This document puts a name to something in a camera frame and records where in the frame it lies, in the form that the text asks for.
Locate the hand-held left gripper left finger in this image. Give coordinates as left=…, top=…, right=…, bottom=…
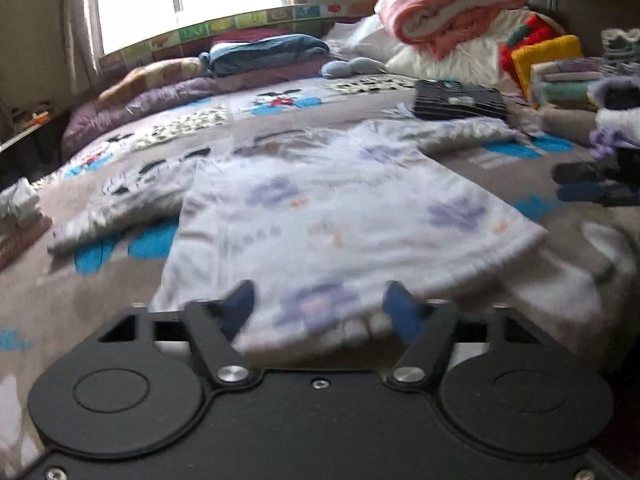
left=97, top=280, right=258, bottom=391

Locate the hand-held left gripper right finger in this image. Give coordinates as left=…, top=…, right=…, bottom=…
left=382, top=280, right=543, bottom=391

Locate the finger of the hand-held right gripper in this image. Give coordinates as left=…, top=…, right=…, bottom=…
left=552, top=161, right=621, bottom=184
left=556, top=182, right=613, bottom=207

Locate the white floral fleece garment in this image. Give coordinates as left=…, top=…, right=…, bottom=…
left=47, top=120, right=551, bottom=356

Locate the stack of folded clothes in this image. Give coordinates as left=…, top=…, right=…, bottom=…
left=530, top=55, right=640, bottom=147

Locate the yellow knitted cloth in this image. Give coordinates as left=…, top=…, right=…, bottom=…
left=510, top=35, right=584, bottom=99

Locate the grey knitted cloth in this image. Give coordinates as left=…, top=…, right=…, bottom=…
left=600, top=27, right=640, bottom=77

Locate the black striped folded cloth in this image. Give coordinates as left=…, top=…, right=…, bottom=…
left=414, top=79, right=510, bottom=122

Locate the red knitted cloth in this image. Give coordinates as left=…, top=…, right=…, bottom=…
left=499, top=12, right=566, bottom=77

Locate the grey cartoon printed blanket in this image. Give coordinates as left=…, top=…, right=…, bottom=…
left=0, top=72, right=640, bottom=461

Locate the dark bed headboard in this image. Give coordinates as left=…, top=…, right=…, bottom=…
left=500, top=0, right=640, bottom=58

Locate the white pillow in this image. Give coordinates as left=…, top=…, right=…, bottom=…
left=345, top=10, right=511, bottom=82

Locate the pink rolled quilt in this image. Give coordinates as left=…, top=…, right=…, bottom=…
left=375, top=0, right=531, bottom=59

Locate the purple quilt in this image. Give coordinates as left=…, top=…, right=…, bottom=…
left=62, top=72, right=281, bottom=157

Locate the small white folded cloth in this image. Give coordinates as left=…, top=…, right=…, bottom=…
left=0, top=177, right=53, bottom=242

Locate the orange patterned pillow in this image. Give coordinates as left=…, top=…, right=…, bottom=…
left=97, top=57, right=206, bottom=111

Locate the blue plush toy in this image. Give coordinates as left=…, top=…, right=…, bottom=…
left=320, top=56, right=388, bottom=80

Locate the blue folded quilt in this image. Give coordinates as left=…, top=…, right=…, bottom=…
left=200, top=34, right=331, bottom=78

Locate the cluttered side shelf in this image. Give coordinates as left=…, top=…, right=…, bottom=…
left=0, top=102, right=66, bottom=157

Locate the beige curtain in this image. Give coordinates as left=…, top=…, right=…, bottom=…
left=60, top=0, right=107, bottom=97

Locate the colourful patterned wall strip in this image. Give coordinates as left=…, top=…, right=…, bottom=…
left=97, top=0, right=386, bottom=69

